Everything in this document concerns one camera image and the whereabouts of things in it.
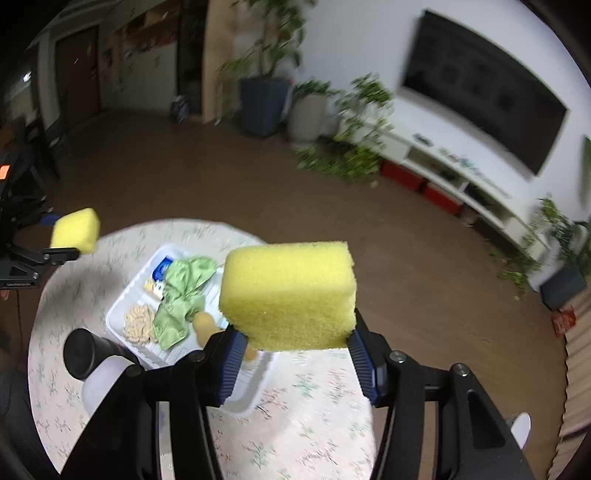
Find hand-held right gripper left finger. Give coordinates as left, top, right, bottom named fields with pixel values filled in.
left=60, top=330, right=250, bottom=480

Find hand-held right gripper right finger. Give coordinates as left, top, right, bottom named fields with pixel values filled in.
left=346, top=309, right=539, bottom=480

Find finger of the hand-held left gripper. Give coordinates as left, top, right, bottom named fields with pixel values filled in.
left=18, top=208, right=62, bottom=229
left=9, top=247, right=80, bottom=266

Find yellow sponge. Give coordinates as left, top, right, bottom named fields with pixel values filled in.
left=218, top=240, right=358, bottom=352
left=50, top=208, right=101, bottom=254

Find white plastic tray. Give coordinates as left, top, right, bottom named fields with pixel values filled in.
left=105, top=244, right=273, bottom=414

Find yellow orange soft toy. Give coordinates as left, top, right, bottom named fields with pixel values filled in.
left=191, top=311, right=262, bottom=361

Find green cloth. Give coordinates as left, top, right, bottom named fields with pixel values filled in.
left=151, top=256, right=219, bottom=350

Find blue and yellow packet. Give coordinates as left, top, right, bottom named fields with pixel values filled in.
left=143, top=258, right=176, bottom=302

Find black cylindrical container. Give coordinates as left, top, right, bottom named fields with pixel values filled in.
left=64, top=329, right=141, bottom=381

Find brown door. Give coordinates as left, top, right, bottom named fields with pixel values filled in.
left=55, top=25, right=101, bottom=123

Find red storage box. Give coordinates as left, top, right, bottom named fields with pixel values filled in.
left=422, top=182, right=464, bottom=215
left=381, top=161, right=428, bottom=192

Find red packet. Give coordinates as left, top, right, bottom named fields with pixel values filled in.
left=551, top=308, right=578, bottom=337

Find broad leaf plant blue pot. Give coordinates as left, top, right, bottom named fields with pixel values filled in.
left=540, top=136, right=591, bottom=311

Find white television cabinet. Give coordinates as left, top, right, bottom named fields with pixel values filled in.
left=369, top=124, right=550, bottom=261

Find small trailing plant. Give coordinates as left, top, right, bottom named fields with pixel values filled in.
left=487, top=196, right=578, bottom=301

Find leafy tree in blue pot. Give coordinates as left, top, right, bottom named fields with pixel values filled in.
left=217, top=0, right=308, bottom=138

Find trailing vine plant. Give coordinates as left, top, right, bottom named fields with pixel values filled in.
left=295, top=74, right=398, bottom=188

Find plant in white ribbed pot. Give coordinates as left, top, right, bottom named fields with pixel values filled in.
left=288, top=79, right=340, bottom=141

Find wall shelf unit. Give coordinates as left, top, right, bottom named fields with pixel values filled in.
left=113, top=7, right=181, bottom=114

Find black wall television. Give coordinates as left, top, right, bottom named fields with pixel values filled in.
left=401, top=9, right=568, bottom=176

